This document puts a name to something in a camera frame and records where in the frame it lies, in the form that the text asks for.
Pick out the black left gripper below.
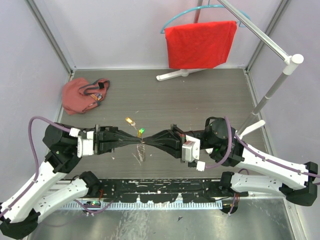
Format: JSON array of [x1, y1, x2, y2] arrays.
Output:
[[79, 124, 144, 155]]

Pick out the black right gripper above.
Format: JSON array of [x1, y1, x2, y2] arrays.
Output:
[[143, 124, 203, 163]]

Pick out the large keyring with yellow grip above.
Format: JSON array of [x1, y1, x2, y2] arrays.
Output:
[[136, 131, 146, 162]]

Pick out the key with green tag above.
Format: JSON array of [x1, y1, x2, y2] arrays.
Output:
[[138, 128, 145, 135]]

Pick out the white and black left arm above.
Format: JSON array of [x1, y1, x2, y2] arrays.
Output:
[[0, 123, 141, 240]]

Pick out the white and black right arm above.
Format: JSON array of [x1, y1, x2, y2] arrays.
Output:
[[142, 116, 319, 207]]

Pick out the key with yellow tag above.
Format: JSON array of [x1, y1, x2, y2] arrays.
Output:
[[125, 117, 137, 130]]

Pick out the crumpled dusty red garment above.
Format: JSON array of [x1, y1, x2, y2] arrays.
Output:
[[62, 77, 110, 115]]

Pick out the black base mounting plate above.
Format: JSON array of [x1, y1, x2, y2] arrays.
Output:
[[101, 178, 234, 204]]

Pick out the red cloth on hanger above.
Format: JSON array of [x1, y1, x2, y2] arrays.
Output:
[[164, 20, 237, 69]]

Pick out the white garment rack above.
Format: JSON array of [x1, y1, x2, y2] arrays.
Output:
[[160, 0, 304, 138]]

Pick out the teal clothes hanger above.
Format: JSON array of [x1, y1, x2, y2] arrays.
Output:
[[157, 4, 247, 34]]

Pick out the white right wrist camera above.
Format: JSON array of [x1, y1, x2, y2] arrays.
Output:
[[181, 135, 206, 172]]

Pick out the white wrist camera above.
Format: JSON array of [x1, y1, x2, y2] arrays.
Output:
[[181, 135, 206, 172], [69, 127, 95, 158]]

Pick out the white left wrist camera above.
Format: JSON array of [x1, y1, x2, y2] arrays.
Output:
[[69, 127, 95, 158]]

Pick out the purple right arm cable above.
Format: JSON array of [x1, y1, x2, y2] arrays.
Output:
[[204, 114, 320, 179]]

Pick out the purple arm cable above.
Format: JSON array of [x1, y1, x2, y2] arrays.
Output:
[[0, 115, 73, 221], [204, 114, 320, 179]]

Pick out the slotted grey cable duct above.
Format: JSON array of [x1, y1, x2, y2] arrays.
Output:
[[59, 199, 223, 211]]

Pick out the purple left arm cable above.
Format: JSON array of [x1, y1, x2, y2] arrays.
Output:
[[0, 115, 73, 221]]

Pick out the aluminium frame post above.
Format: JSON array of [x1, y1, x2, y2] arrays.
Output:
[[24, 0, 75, 76]]

